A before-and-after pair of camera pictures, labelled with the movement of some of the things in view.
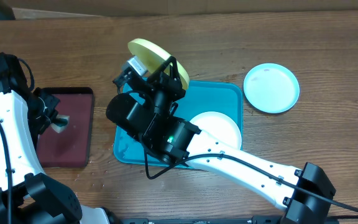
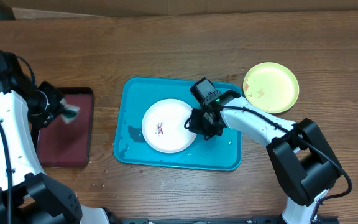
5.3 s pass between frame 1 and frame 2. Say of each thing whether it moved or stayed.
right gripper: moved
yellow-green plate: moved
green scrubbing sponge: moved
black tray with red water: stayed
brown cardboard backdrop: stayed
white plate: moved
